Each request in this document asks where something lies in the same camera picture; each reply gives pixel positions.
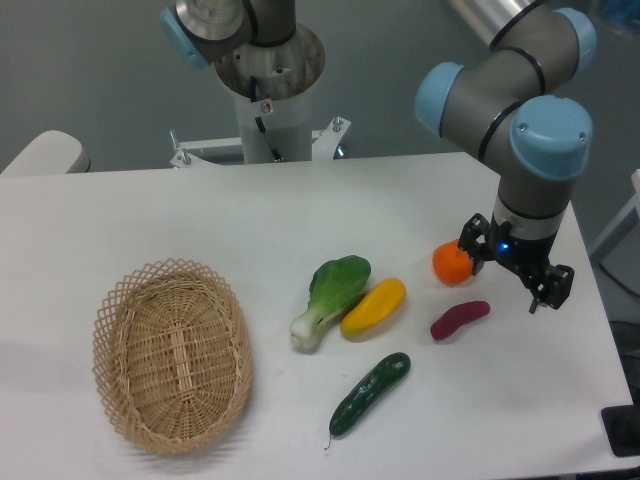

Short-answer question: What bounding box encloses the yellow mango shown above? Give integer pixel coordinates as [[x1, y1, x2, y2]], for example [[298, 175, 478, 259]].
[[340, 277, 406, 338]]

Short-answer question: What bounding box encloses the black device at table edge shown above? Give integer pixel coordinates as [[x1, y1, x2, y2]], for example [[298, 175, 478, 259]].
[[601, 404, 639, 458]]

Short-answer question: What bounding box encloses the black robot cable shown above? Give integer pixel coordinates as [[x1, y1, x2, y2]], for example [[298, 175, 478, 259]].
[[248, 74, 285, 163]]

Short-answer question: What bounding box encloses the woven wicker basket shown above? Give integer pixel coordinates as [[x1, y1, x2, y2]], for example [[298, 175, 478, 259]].
[[92, 259, 252, 455]]

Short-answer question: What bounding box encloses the dark green cucumber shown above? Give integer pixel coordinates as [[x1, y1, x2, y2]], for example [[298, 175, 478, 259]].
[[323, 352, 412, 451]]

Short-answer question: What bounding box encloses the green bok choy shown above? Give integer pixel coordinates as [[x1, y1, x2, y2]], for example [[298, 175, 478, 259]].
[[289, 255, 371, 352]]

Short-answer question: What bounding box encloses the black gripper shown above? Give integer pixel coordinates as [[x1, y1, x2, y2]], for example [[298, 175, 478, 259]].
[[458, 213, 574, 314]]

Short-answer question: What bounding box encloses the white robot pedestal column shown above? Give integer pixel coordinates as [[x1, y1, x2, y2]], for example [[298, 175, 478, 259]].
[[233, 93, 312, 164]]

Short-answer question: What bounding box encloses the white chair armrest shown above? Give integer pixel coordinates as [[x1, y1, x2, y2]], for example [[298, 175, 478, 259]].
[[1, 130, 91, 178]]

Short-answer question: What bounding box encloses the purple sweet potato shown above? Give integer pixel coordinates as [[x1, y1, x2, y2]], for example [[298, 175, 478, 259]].
[[430, 301, 491, 341]]

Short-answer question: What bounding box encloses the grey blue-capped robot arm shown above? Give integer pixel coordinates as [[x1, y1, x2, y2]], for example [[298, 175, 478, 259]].
[[160, 1, 597, 309]]

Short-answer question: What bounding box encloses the orange fruit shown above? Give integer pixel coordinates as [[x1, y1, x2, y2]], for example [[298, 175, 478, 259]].
[[432, 240, 473, 286]]

